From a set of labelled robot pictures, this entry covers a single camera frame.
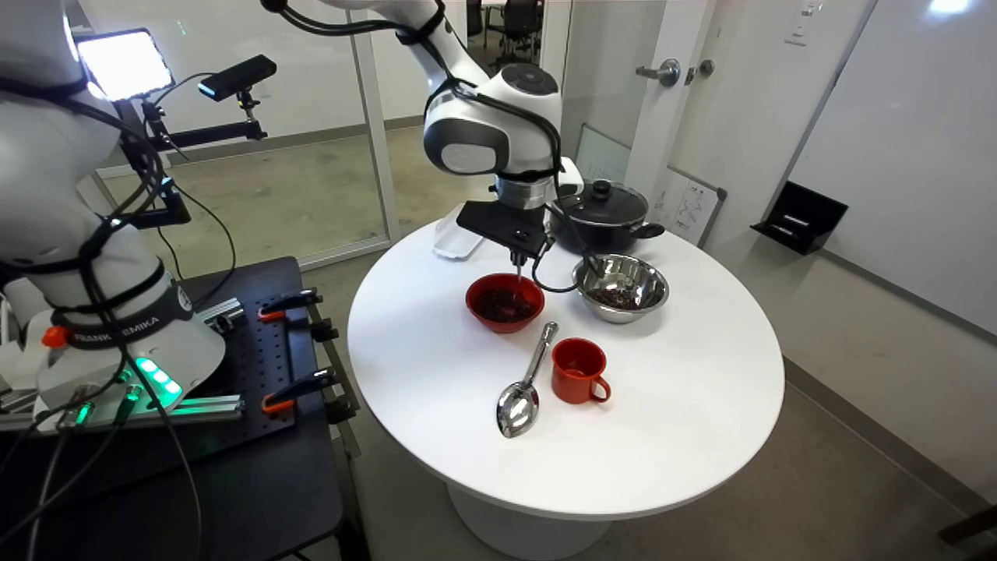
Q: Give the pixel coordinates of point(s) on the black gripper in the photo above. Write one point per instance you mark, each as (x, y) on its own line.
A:
(520, 232)

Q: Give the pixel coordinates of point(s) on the round white table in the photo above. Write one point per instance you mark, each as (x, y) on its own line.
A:
(696, 392)

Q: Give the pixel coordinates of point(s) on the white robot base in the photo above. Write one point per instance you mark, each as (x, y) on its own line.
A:
(113, 313)

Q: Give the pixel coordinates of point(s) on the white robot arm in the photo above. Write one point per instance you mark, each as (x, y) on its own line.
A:
(475, 122)

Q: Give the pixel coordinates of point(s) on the door handle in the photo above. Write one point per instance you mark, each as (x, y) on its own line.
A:
(669, 74)

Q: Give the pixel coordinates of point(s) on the bright light panel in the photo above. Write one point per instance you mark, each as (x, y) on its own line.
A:
(121, 62)

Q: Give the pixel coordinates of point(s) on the orange clamp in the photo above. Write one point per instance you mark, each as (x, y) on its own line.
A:
(278, 403)
(278, 309)

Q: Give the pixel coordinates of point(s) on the red mug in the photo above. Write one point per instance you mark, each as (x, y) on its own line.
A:
(577, 372)

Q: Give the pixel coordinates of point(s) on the black camera on stand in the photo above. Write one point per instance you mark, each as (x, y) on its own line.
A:
(237, 79)

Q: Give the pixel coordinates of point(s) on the black cooking pot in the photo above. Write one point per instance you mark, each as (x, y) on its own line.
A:
(599, 217)

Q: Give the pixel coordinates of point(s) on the silver metal bowl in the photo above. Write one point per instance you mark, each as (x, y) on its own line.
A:
(621, 289)

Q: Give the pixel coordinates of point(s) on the large silver serving spoon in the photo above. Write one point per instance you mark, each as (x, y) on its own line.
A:
(518, 403)

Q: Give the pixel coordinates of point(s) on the orange clamp lower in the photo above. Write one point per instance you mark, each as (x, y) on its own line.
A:
(278, 403)

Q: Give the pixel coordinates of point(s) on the clear plastic container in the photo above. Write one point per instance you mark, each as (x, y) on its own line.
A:
(454, 240)

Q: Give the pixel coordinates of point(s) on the black work cart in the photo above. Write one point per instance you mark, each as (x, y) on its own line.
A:
(224, 483)

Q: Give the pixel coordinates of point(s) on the red bowl with beans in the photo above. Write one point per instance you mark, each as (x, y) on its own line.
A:
(501, 304)

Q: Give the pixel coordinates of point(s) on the black wall tray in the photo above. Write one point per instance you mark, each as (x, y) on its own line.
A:
(803, 218)

